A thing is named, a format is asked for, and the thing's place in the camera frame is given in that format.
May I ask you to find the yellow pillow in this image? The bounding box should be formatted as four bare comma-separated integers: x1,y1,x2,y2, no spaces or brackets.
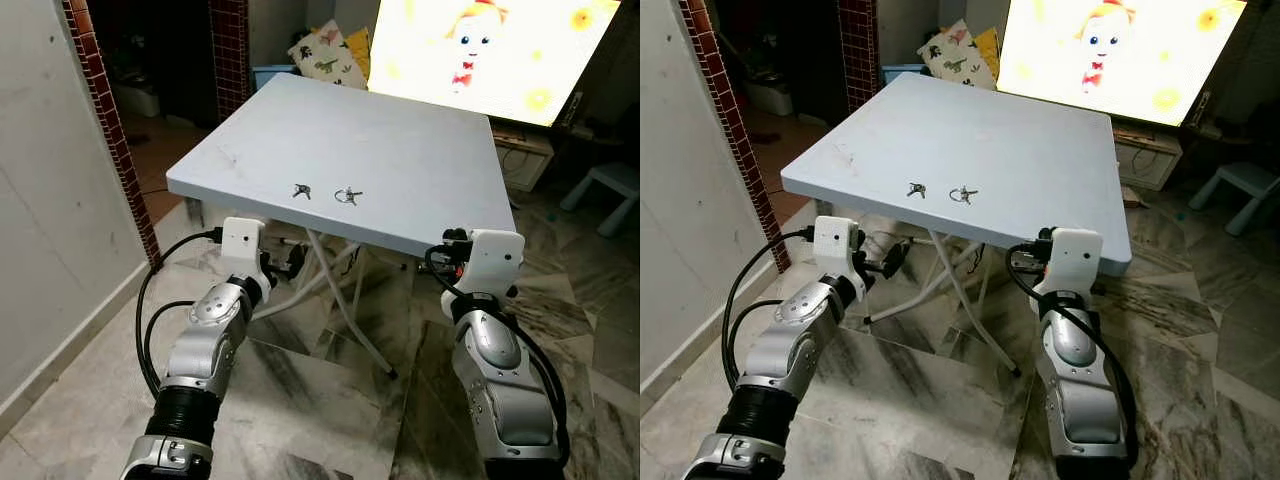
345,28,373,81
975,27,1001,79

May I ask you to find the short black left arm cable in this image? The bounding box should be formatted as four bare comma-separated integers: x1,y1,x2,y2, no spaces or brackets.
730,298,786,386
143,300,196,396

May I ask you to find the white television cabinet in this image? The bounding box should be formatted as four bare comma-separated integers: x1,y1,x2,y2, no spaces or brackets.
1112,125,1184,191
493,125,556,193

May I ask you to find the white dinosaur print pillow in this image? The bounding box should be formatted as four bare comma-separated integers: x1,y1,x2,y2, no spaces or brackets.
288,20,369,91
918,20,999,91

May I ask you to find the white tub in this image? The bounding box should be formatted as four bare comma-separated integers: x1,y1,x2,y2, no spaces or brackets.
745,78,796,116
115,85,161,119

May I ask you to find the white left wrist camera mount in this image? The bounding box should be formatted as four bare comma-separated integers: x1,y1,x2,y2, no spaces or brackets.
815,215,866,291
218,217,269,291

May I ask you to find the white folding table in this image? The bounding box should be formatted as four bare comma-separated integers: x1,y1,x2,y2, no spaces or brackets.
780,72,1133,379
165,72,518,381

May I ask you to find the long black left arm cable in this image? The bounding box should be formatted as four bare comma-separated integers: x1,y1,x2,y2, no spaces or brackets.
135,230,223,399
722,230,819,391

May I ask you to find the television with cartoon picture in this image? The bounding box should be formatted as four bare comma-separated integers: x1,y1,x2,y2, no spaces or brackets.
368,0,626,129
995,0,1253,129

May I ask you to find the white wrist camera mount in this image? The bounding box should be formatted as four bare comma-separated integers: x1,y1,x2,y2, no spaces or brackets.
218,217,269,291
465,230,526,298
815,215,866,291
1045,228,1104,296

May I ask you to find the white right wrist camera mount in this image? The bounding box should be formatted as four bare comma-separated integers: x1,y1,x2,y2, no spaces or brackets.
1045,228,1104,296
465,230,526,298

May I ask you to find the red tiled pillar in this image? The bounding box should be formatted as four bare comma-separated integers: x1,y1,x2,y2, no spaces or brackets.
837,0,881,116
208,0,251,123

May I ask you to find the small white plastic stool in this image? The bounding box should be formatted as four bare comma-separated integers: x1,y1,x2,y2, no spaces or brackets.
1190,162,1280,237
560,162,641,238

